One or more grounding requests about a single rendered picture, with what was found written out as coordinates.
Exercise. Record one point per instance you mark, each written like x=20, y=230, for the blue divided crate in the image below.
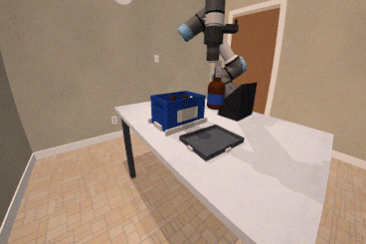
x=175, y=113

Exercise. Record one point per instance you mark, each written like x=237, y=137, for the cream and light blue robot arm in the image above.
x=235, y=65

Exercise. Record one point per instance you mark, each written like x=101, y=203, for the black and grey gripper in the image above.
x=213, y=37

